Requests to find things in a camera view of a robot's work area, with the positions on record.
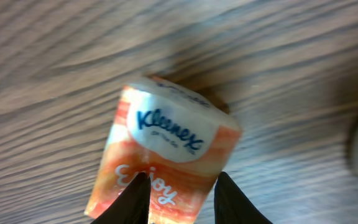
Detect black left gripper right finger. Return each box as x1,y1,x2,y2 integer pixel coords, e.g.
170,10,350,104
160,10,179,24
214,172,272,224

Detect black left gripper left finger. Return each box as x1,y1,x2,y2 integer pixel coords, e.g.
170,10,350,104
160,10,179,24
91,172,151,224

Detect orange Kleenex tissue pack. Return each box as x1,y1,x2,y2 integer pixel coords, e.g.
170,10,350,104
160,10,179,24
85,77,242,223

